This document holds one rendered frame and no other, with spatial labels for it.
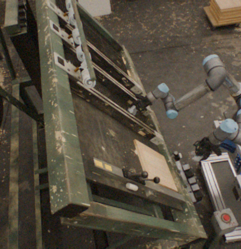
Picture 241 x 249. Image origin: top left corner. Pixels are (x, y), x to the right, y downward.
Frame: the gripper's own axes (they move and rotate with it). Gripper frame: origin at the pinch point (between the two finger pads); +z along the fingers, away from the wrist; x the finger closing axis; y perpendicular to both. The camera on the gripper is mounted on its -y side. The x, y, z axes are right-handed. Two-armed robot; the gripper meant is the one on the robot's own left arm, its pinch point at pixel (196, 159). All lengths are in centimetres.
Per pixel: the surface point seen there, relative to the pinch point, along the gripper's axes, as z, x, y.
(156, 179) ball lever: 3.2, 14.6, 27.5
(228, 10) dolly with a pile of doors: 20, -309, -169
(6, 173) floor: 211, -86, 109
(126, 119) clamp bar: 20, -39, 33
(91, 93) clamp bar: 0, -36, 65
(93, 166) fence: -5, 16, 65
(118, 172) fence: 4, 12, 49
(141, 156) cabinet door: 26.0, -14.2, 21.8
